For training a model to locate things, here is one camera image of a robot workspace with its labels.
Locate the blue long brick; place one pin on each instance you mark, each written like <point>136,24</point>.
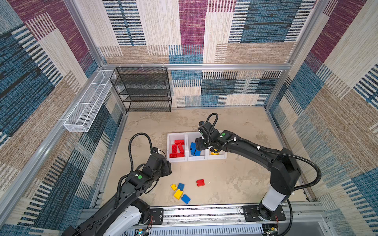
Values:
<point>181,186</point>

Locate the blue brick bottom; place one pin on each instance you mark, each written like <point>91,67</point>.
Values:
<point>186,199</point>

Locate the middle white bin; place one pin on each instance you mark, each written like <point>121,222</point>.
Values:
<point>192,136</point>

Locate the black wire shelf rack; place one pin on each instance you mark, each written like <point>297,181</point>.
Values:
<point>143,88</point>

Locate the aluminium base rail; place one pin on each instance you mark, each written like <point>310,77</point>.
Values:
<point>298,219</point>

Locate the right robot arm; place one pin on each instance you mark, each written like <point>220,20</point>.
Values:
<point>284,170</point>

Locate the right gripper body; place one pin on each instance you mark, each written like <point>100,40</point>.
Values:
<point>204,143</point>

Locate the red wide brick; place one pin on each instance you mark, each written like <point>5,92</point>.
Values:
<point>180,142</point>

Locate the right white bin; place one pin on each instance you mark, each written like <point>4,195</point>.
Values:
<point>209,155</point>

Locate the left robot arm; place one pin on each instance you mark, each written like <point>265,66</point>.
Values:
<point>124,194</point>

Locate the small red brick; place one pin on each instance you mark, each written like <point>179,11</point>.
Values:
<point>200,182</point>
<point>173,155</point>

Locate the left white bin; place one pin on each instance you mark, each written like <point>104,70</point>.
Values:
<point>171,137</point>

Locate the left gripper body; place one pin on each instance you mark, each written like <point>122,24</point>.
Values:
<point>165,169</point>

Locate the white bin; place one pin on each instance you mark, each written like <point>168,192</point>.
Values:
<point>171,137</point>
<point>209,155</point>
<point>192,136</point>

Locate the red long diagonal brick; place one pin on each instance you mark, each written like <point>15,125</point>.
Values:
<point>181,152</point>

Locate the white wire mesh basket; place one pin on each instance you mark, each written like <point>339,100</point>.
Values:
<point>85,111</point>

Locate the red long brick tall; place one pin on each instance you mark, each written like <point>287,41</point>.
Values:
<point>174,149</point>

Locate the yellow brick bottom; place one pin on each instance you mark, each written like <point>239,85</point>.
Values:
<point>178,194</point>

